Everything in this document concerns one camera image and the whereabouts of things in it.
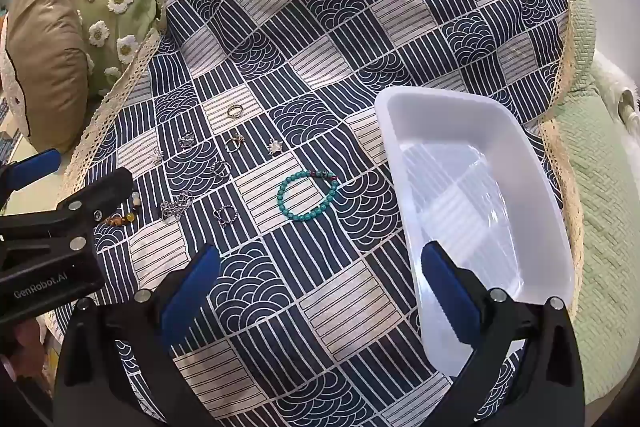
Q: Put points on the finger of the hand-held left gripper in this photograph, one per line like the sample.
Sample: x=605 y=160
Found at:
x=37 y=164
x=95 y=197

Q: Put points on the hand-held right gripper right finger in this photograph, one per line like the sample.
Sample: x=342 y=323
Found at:
x=450 y=297

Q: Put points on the white plastic container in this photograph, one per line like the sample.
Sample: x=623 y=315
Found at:
x=450 y=157

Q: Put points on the small silver ornament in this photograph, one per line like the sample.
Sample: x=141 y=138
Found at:
x=157 y=154

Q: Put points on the white fluffy cloth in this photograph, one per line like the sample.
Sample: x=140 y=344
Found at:
x=620 y=92

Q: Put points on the blue white patterned cloth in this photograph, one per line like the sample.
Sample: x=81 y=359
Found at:
x=310 y=57

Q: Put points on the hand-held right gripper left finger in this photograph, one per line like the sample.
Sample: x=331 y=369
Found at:
x=190 y=302

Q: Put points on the tan pillow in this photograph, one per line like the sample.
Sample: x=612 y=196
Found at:
x=50 y=57

